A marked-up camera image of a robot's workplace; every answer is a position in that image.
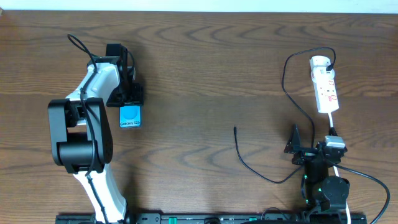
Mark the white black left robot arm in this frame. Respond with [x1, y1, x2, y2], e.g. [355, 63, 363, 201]
[48, 56, 136, 223]

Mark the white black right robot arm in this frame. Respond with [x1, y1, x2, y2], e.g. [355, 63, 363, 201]
[284, 125, 350, 223]

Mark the white USB charger adapter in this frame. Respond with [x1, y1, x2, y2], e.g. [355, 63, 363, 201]
[311, 66, 335, 83]

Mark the white power strip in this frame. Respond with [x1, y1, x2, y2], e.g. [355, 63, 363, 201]
[310, 55, 339, 114]

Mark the white power strip cord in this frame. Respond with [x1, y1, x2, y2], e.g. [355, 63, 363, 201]
[327, 112, 352, 224]

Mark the black charging cable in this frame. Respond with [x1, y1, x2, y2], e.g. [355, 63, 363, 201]
[233, 47, 337, 184]

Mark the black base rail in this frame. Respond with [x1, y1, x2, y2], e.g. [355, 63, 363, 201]
[55, 212, 368, 224]

